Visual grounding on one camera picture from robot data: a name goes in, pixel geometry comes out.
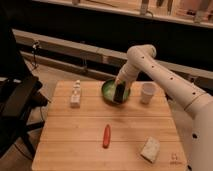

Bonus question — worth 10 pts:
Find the black cable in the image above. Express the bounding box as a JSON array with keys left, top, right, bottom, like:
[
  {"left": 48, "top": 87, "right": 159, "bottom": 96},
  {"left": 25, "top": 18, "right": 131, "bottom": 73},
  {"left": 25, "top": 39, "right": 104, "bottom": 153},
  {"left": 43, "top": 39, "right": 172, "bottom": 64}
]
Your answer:
[{"left": 30, "top": 41, "right": 40, "bottom": 71}]

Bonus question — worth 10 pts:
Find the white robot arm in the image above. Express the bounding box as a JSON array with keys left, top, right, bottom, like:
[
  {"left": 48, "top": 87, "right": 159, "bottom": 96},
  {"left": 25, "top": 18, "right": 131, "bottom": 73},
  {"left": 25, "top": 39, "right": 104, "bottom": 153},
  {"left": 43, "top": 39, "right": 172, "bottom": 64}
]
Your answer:
[{"left": 116, "top": 44, "right": 213, "bottom": 171}]

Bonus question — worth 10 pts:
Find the black eraser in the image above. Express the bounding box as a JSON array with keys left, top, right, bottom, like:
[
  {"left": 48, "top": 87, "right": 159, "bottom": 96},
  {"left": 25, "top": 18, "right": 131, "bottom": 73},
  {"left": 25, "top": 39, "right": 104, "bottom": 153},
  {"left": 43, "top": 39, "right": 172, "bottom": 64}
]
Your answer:
[{"left": 114, "top": 83, "right": 125, "bottom": 103}]

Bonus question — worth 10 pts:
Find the white sponge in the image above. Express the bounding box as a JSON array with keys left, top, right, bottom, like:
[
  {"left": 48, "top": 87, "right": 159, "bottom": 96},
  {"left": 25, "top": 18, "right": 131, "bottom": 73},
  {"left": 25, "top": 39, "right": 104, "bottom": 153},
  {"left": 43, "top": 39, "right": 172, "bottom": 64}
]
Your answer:
[{"left": 140, "top": 137, "right": 160, "bottom": 163}]

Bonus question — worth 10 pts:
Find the white toy figure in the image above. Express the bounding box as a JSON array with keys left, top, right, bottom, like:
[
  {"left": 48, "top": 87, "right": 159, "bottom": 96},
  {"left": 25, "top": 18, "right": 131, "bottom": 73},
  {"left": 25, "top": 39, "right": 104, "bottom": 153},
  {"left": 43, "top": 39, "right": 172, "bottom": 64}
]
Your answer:
[{"left": 70, "top": 80, "right": 81, "bottom": 108}]

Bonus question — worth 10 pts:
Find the black chair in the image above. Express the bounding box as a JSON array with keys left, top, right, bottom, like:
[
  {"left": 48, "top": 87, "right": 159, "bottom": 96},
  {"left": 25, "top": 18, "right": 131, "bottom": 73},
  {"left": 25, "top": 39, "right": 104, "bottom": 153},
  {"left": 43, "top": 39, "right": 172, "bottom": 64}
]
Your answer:
[{"left": 0, "top": 75, "right": 49, "bottom": 158}]

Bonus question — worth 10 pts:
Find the white cup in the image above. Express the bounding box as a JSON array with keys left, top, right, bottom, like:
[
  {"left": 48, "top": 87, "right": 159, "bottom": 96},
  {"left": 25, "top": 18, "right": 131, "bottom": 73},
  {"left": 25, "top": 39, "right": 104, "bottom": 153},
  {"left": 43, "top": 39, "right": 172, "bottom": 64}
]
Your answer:
[{"left": 141, "top": 83, "right": 156, "bottom": 104}]

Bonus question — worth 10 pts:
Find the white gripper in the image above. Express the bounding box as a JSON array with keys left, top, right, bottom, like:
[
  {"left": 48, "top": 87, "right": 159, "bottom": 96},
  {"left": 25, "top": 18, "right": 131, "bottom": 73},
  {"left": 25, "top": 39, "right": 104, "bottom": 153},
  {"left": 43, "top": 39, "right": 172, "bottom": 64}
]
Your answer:
[{"left": 115, "top": 66, "right": 136, "bottom": 90}]

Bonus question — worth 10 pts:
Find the green bowl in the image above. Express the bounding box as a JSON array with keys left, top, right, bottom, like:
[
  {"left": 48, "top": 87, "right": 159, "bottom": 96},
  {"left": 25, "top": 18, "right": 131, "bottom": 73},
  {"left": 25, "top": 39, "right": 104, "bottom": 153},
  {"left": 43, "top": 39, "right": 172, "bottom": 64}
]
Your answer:
[{"left": 101, "top": 79, "right": 131, "bottom": 104}]

